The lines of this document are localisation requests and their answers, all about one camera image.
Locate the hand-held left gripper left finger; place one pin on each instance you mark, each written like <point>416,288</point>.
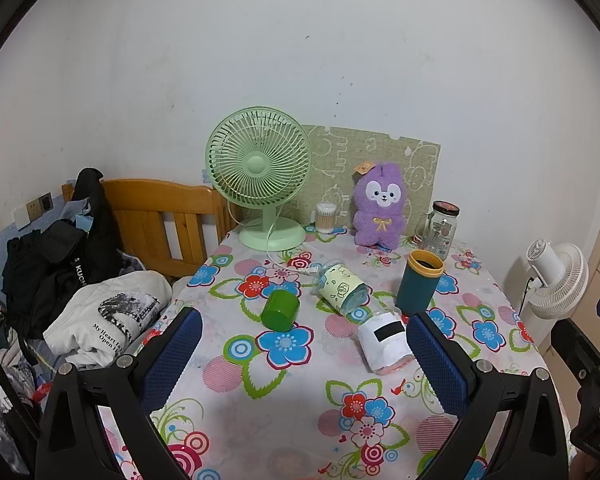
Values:
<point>172,350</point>

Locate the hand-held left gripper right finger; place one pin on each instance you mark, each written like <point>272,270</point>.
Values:
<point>437,360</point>

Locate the green plastic cup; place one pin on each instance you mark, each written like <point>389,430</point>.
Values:
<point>279,310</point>

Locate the clear cup with white label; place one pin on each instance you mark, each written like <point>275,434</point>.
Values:
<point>386,342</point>

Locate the teal cup with yellow rim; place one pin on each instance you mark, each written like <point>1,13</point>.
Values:
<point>418,282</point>

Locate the white standing fan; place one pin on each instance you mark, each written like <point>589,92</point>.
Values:
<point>555,280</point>

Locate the white printed shirt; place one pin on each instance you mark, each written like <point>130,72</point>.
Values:
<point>110,317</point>

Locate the clear bottle yellow label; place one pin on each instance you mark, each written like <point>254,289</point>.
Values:
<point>341,290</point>

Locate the glass jar with black lid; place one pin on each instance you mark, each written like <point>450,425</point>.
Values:
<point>442,232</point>

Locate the glass mug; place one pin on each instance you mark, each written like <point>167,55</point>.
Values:
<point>422,232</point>

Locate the wooden bed headboard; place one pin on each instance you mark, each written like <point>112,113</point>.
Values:
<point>165,220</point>

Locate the floral tablecloth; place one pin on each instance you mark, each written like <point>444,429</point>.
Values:
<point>300,385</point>

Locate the black jacket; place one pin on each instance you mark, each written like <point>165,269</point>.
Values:
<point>60,260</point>

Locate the purple plush toy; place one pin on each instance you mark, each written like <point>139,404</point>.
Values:
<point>379,207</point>

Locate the cotton swab container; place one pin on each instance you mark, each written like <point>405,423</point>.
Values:
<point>326,217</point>

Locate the green desk fan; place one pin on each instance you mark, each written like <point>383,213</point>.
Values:
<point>260,170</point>

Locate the green patterned wall mat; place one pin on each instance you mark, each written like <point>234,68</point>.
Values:
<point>415,170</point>

